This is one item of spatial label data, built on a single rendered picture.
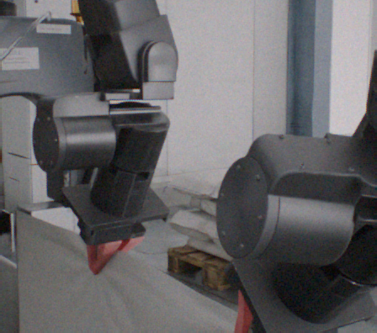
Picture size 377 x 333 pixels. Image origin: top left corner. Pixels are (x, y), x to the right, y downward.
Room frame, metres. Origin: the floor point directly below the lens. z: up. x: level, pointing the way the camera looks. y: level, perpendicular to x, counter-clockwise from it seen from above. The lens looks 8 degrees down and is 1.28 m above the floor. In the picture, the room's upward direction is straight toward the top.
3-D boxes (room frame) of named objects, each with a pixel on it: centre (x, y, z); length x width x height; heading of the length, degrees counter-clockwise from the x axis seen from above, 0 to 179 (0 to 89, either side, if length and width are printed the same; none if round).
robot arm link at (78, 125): (0.65, 0.08, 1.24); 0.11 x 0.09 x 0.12; 127
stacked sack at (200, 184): (4.09, -0.23, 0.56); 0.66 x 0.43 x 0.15; 123
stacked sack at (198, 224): (4.09, -0.24, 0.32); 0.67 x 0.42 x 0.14; 130
